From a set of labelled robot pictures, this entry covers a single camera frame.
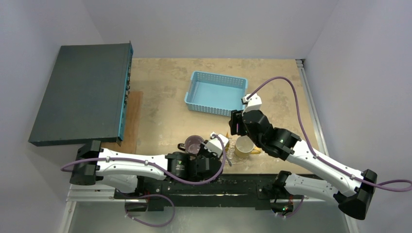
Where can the clear textured oval tray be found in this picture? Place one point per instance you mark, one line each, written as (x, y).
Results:
(236, 160)

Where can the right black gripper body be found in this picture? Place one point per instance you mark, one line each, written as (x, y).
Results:
(236, 122)

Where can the yellow mug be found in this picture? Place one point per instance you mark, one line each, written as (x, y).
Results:
(244, 147)

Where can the purple translucent mug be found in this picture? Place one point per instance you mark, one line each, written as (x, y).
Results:
(191, 145)

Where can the dark grey flat box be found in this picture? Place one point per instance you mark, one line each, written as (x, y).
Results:
(86, 96)

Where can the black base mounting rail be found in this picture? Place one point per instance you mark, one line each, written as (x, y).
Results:
(259, 191)

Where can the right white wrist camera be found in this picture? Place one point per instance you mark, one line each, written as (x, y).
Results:
(251, 103)

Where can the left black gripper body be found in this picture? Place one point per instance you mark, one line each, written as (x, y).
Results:
(202, 153)

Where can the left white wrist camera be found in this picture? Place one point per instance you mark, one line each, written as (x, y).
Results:
(216, 144)

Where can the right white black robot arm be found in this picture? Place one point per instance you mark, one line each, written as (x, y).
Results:
(351, 189)

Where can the grey toothbrush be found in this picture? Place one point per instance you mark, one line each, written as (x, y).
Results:
(228, 161)

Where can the yellow toothpaste tube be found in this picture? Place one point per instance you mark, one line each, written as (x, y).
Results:
(227, 144)

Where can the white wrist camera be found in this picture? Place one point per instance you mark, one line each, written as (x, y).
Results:
(251, 103)
(216, 144)

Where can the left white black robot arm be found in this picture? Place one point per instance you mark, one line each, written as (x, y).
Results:
(123, 171)

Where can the light blue perforated basket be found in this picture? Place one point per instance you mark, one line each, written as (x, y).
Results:
(215, 94)

